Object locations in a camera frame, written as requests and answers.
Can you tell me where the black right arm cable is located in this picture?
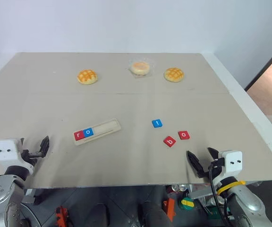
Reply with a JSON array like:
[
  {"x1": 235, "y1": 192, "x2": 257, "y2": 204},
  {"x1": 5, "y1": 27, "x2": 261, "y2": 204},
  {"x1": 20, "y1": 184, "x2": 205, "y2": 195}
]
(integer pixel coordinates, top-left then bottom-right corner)
[{"x1": 208, "y1": 162, "x2": 232, "y2": 227}]

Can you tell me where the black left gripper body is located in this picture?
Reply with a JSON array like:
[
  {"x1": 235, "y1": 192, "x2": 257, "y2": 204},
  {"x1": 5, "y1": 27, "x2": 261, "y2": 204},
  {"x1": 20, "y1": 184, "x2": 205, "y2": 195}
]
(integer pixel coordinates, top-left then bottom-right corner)
[{"x1": 22, "y1": 149, "x2": 45, "y2": 166}]

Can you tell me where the red letter tile b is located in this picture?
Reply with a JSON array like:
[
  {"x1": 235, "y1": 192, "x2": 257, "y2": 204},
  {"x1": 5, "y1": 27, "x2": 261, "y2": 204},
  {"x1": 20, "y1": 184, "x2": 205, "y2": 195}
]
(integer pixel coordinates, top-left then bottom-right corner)
[{"x1": 163, "y1": 136, "x2": 177, "y2": 148}]

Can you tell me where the silver metal plate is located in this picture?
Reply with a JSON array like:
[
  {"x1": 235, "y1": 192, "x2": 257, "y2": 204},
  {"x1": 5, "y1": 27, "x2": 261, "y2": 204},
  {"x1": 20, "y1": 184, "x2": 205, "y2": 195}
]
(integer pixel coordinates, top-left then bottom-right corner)
[{"x1": 187, "y1": 186, "x2": 213, "y2": 200}]

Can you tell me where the yellow zip tie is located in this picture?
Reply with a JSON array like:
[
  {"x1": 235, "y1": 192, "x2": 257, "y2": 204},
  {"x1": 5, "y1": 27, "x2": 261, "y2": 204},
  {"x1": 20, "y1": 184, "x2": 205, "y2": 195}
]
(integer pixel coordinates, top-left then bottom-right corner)
[{"x1": 217, "y1": 180, "x2": 247, "y2": 194}]

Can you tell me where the orange and black tool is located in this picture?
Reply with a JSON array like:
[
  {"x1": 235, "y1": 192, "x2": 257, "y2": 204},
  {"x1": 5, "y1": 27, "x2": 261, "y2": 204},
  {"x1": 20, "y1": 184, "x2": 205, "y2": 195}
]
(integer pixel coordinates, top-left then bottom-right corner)
[{"x1": 55, "y1": 206, "x2": 68, "y2": 227}]

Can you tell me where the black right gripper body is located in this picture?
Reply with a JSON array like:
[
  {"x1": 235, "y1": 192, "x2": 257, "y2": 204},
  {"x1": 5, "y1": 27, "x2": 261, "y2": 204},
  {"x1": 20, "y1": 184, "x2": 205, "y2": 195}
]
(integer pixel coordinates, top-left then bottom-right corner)
[{"x1": 197, "y1": 157, "x2": 226, "y2": 182}]

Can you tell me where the beige paper table cover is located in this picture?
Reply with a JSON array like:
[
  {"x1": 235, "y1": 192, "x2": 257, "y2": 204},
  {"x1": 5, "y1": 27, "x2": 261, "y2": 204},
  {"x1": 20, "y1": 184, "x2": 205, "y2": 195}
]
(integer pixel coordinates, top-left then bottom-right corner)
[{"x1": 0, "y1": 52, "x2": 272, "y2": 189}]

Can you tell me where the beige letter tile tray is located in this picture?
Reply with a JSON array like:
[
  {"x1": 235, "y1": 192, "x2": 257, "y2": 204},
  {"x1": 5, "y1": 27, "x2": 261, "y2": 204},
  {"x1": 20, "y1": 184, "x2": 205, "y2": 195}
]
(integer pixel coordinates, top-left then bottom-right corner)
[{"x1": 73, "y1": 118, "x2": 121, "y2": 146}]

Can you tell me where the golden pineapple bun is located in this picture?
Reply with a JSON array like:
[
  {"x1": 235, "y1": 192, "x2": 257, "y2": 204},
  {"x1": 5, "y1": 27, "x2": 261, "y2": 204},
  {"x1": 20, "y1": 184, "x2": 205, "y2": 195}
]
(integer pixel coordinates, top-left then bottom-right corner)
[
  {"x1": 76, "y1": 69, "x2": 99, "y2": 85},
  {"x1": 163, "y1": 67, "x2": 185, "y2": 83}
]

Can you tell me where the dark rounded shape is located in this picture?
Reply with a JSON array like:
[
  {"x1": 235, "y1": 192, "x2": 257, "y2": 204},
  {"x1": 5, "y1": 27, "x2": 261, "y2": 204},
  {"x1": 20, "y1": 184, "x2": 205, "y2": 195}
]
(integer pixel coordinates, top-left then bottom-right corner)
[{"x1": 139, "y1": 201, "x2": 169, "y2": 227}]

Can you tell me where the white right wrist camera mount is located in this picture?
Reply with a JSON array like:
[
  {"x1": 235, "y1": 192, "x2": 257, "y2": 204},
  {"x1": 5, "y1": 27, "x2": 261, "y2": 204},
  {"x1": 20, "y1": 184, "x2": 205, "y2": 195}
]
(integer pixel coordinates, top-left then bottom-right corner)
[{"x1": 217, "y1": 150, "x2": 243, "y2": 188}]

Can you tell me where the orange plastic clamp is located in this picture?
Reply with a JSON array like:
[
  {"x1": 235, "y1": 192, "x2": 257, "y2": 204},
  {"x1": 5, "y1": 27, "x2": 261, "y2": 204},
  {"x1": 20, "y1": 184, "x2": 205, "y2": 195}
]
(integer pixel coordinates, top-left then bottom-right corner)
[{"x1": 163, "y1": 198, "x2": 176, "y2": 222}]

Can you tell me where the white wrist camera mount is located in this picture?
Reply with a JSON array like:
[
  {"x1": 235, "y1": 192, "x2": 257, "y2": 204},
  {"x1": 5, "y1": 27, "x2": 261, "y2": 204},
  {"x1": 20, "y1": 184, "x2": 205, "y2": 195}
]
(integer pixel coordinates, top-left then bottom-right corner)
[
  {"x1": 0, "y1": 139, "x2": 35, "y2": 176},
  {"x1": 217, "y1": 150, "x2": 243, "y2": 188}
]

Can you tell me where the green and yellow round tape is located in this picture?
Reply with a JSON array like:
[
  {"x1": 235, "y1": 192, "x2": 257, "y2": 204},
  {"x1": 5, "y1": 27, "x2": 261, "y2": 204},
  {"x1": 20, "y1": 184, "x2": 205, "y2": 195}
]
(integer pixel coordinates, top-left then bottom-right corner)
[{"x1": 181, "y1": 198, "x2": 195, "y2": 210}]

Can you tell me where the blue letter tile t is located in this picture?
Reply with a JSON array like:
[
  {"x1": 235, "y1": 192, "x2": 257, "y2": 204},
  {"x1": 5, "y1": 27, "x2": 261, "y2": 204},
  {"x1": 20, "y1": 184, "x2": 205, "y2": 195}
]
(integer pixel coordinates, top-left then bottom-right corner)
[{"x1": 151, "y1": 119, "x2": 164, "y2": 129}]

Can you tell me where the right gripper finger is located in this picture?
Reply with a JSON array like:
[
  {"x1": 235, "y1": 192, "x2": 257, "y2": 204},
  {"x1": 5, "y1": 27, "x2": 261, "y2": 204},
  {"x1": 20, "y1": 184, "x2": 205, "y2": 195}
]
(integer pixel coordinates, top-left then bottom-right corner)
[
  {"x1": 207, "y1": 147, "x2": 220, "y2": 162},
  {"x1": 186, "y1": 150, "x2": 204, "y2": 178}
]

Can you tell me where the plastic wrapped round bun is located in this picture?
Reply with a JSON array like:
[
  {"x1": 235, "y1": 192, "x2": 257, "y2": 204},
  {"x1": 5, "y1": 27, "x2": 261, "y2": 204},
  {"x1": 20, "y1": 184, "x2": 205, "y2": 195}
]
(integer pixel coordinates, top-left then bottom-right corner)
[{"x1": 128, "y1": 59, "x2": 155, "y2": 78}]

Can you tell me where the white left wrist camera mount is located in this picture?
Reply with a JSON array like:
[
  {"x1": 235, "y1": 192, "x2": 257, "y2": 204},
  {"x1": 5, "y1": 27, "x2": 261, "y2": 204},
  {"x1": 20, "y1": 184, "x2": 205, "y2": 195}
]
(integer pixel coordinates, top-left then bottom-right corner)
[{"x1": 0, "y1": 139, "x2": 35, "y2": 176}]

